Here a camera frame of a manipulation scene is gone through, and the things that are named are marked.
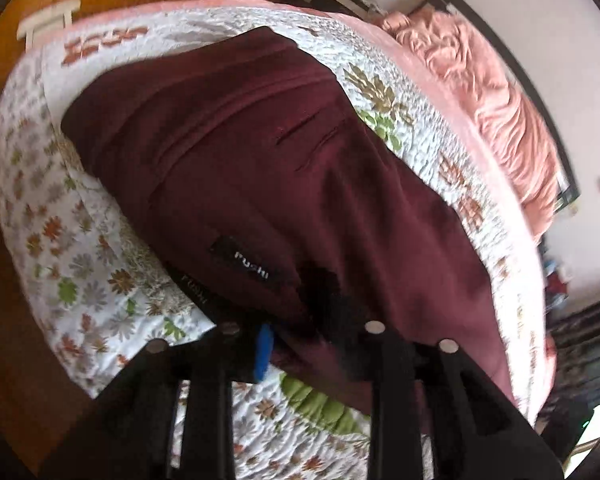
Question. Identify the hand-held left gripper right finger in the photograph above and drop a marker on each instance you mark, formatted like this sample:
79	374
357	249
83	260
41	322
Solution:
387	360

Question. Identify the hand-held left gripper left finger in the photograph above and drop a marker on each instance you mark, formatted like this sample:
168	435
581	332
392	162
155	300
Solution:
263	355

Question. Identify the maroon pants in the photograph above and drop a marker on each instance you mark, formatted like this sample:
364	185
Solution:
260	170

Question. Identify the dark cluttered furniture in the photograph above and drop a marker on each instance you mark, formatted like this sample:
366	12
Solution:
577	360

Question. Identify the floral quilted bedspread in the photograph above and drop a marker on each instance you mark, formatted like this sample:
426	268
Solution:
80	260

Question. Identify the pink crumpled blanket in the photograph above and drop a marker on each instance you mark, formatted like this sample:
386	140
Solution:
485	90

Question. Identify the dark wooden headboard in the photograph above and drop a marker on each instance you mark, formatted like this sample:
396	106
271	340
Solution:
525	70

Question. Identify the white wooden stool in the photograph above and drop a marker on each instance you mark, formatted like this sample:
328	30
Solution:
47	20

